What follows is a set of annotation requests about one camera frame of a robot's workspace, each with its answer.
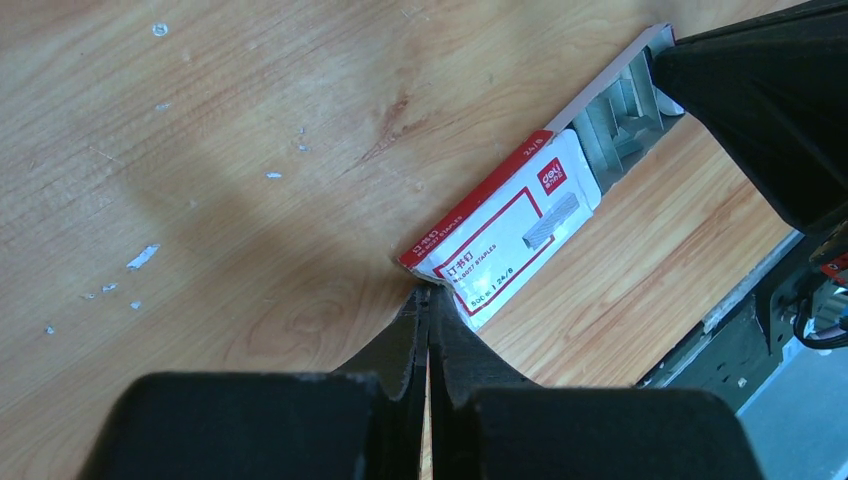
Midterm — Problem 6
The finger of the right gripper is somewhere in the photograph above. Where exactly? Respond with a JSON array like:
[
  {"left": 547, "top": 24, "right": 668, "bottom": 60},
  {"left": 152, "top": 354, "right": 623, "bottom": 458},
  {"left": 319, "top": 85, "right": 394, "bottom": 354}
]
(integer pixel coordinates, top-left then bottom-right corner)
[{"left": 652, "top": 1, "right": 847, "bottom": 235}]

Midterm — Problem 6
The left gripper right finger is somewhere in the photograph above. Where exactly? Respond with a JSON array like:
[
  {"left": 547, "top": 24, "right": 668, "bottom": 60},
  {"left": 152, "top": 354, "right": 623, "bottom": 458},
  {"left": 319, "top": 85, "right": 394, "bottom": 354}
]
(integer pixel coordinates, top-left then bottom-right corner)
[{"left": 427, "top": 288, "right": 762, "bottom": 479}]

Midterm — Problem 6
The white red staple box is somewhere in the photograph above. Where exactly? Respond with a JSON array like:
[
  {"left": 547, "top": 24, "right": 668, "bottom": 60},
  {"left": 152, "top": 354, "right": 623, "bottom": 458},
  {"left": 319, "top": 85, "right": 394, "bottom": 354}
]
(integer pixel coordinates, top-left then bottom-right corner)
[{"left": 399, "top": 129, "right": 602, "bottom": 330}]

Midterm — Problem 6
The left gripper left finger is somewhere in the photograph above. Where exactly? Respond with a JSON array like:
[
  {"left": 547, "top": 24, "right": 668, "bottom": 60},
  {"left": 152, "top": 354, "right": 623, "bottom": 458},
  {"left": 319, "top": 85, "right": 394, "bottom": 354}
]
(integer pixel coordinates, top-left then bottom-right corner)
[{"left": 80, "top": 287, "right": 429, "bottom": 479}]

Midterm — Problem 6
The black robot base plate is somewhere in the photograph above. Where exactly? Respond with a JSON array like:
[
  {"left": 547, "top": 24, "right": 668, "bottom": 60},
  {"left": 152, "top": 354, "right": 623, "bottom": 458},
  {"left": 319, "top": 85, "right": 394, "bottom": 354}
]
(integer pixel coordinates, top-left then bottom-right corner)
[{"left": 637, "top": 231, "right": 847, "bottom": 410}]

